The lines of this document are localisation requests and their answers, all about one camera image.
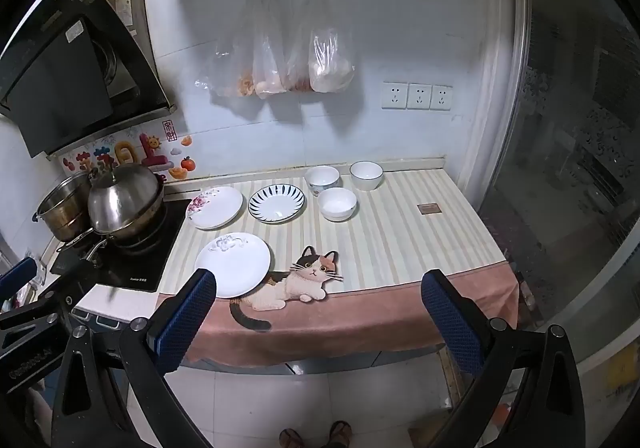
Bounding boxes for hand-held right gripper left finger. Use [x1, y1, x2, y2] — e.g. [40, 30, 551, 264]
[50, 268, 218, 448]

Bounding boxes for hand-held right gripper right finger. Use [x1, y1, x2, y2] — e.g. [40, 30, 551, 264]
[420, 269, 587, 448]

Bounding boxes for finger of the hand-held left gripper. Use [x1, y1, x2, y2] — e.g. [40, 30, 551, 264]
[0, 259, 121, 331]
[0, 257, 39, 300]

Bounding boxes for plain white plate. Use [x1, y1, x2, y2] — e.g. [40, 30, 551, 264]
[194, 232, 272, 299]

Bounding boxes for pink floral white plate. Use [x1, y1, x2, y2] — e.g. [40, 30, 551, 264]
[186, 186, 244, 230]

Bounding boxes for blue striped plate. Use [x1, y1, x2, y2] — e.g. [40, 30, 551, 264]
[248, 183, 306, 224]

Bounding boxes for plain white bowl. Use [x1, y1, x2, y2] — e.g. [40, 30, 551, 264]
[318, 187, 358, 222]

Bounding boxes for dark rimmed white bowl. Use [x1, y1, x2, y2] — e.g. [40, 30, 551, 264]
[349, 161, 384, 192]

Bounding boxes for patterned white bowl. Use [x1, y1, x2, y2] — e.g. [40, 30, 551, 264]
[305, 165, 341, 197]

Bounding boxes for black induction cooktop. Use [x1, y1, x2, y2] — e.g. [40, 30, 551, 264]
[50, 199, 194, 293]

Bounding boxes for steel stockpot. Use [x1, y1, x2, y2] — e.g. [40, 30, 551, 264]
[34, 171, 94, 243]

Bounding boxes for striped cat print tablecloth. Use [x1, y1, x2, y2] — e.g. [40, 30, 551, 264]
[157, 169, 521, 370]

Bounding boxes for steel wok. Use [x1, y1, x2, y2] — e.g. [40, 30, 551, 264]
[62, 195, 169, 260]

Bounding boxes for steel domed wok lid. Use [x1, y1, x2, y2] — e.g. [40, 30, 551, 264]
[88, 164, 165, 234]

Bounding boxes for person's right foot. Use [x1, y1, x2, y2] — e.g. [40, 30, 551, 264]
[325, 420, 354, 448]

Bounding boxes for black range hood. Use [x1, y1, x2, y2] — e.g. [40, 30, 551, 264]
[0, 0, 179, 160]

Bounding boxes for glass sliding door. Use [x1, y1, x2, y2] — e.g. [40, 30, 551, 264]
[477, 0, 640, 369]

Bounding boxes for clear plastic bag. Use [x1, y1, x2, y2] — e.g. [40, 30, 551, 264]
[306, 0, 357, 94]
[251, 0, 291, 100]
[196, 0, 257, 99]
[284, 0, 315, 92]

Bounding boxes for colourful wall stickers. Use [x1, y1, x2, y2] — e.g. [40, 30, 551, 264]
[62, 121, 197, 183]

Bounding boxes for white door frame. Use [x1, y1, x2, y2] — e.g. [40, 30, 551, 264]
[456, 0, 532, 216]

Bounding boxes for white wall socket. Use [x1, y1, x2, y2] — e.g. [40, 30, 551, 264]
[407, 83, 433, 110]
[430, 85, 454, 111]
[381, 81, 409, 110]

